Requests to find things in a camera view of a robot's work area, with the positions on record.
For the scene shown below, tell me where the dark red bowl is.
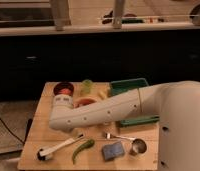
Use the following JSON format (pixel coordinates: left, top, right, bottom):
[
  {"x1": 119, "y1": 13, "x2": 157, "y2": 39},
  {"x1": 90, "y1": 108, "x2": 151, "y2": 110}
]
[{"x1": 53, "y1": 82, "x2": 74, "y2": 96}]

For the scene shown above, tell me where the white black dish brush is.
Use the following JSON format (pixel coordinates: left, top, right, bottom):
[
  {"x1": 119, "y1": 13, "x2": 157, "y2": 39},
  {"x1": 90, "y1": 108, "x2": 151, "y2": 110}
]
[{"x1": 37, "y1": 134, "x2": 84, "y2": 161}]

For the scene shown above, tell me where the green plastic tray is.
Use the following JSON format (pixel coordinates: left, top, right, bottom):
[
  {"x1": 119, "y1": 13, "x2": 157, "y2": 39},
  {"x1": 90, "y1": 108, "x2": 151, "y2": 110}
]
[{"x1": 110, "y1": 78, "x2": 159, "y2": 127}]

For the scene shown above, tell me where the green chili pepper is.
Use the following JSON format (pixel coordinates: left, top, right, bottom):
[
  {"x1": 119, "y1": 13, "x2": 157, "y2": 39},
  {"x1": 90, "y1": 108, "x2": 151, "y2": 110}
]
[{"x1": 72, "y1": 139, "x2": 95, "y2": 163}]

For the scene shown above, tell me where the orange bowl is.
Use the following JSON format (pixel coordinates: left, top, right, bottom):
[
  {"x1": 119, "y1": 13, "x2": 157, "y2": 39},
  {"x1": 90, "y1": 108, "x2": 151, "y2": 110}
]
[{"x1": 74, "y1": 98, "x2": 96, "y2": 108}]

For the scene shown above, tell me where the black cable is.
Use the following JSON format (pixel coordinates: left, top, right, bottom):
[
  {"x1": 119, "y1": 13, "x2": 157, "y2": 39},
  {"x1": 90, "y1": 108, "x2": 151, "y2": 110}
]
[{"x1": 0, "y1": 108, "x2": 26, "y2": 146}]

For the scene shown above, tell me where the green translucent cup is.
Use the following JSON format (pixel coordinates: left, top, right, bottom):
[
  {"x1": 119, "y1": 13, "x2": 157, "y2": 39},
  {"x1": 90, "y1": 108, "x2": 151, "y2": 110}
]
[{"x1": 81, "y1": 79, "x2": 93, "y2": 95}]

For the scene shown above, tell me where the orange fruit in bowl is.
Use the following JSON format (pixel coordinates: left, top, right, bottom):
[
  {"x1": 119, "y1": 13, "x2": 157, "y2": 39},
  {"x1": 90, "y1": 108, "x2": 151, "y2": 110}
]
[{"x1": 60, "y1": 88, "x2": 71, "y2": 95}]

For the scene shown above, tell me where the blue sponge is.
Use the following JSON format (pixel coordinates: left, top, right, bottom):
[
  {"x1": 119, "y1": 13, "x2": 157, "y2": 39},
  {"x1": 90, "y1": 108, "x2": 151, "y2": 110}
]
[{"x1": 102, "y1": 141, "x2": 125, "y2": 161}]

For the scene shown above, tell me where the metal measuring cup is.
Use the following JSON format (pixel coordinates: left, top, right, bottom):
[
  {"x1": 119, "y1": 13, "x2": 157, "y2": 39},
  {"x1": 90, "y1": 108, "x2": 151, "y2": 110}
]
[{"x1": 102, "y1": 132, "x2": 147, "y2": 156}]

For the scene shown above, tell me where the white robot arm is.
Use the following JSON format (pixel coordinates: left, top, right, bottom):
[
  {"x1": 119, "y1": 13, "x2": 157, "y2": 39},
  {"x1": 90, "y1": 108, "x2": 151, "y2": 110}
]
[{"x1": 49, "y1": 81, "x2": 200, "y2": 171}]

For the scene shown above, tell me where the yellow banana piece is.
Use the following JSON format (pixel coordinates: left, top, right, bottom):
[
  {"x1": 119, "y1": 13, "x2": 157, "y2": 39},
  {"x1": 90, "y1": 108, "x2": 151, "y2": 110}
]
[{"x1": 98, "y1": 91, "x2": 108, "y2": 100}]

